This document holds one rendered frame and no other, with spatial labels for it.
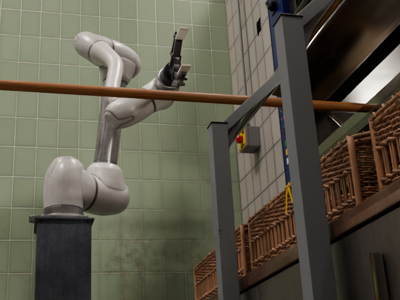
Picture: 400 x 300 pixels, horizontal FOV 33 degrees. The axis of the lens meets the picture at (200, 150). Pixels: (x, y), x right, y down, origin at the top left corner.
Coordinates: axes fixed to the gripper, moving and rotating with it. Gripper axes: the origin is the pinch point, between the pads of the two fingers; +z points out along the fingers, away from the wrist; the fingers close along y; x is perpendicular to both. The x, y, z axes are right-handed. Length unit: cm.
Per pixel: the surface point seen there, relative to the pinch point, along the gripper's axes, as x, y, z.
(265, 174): -56, 13, -82
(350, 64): -57, 3, 4
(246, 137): -50, -5, -84
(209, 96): -5.0, 20.8, 7.8
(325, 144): -55, 24, -18
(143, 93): 15.6, 21.1, 7.9
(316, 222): 5, 82, 90
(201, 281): -6, 73, -16
